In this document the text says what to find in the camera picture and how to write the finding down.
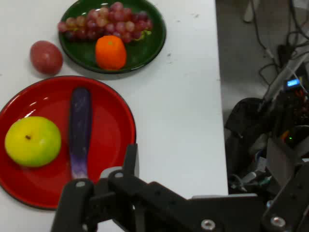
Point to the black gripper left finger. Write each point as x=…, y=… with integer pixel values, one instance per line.
x=79, y=205

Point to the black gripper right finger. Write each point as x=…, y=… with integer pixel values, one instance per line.
x=289, y=205

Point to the orange fruit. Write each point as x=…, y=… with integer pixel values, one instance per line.
x=111, y=53

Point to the yellow-green apple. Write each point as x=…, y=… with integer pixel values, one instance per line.
x=32, y=142

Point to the purple eggplant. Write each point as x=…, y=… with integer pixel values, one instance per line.
x=80, y=125

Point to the red round plate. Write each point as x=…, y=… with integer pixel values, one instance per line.
x=108, y=125

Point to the black fabric bag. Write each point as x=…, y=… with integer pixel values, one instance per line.
x=246, y=120

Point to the blue display module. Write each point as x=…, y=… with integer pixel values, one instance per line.
x=292, y=83

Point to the grey metal bar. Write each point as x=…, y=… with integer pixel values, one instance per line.
x=282, y=77

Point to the reddish round passion fruit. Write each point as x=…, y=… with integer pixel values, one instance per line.
x=46, y=58

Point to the dark green round plate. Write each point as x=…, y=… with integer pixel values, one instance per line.
x=150, y=52

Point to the red grape bunch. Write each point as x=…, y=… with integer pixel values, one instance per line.
x=116, y=21

